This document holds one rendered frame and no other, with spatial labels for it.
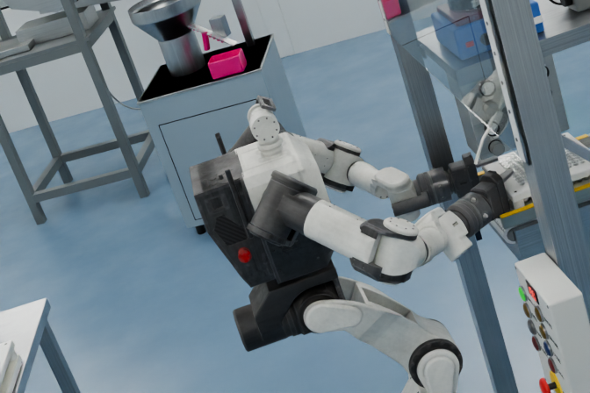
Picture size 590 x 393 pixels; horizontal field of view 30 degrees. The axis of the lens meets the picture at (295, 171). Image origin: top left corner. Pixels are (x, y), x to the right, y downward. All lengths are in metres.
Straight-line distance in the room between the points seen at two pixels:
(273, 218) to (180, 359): 2.20
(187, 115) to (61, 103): 3.26
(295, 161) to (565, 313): 0.90
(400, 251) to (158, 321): 2.68
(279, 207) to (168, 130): 2.94
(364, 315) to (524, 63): 1.13
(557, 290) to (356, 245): 0.58
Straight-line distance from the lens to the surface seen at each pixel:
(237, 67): 5.18
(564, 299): 1.88
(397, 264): 2.35
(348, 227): 2.34
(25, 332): 3.22
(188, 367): 4.48
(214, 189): 2.56
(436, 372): 2.89
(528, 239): 2.73
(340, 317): 2.76
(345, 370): 4.09
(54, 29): 6.28
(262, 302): 2.73
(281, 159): 2.59
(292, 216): 2.40
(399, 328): 2.85
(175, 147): 5.35
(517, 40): 1.81
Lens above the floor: 2.18
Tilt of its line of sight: 22 degrees down
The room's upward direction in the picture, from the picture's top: 19 degrees counter-clockwise
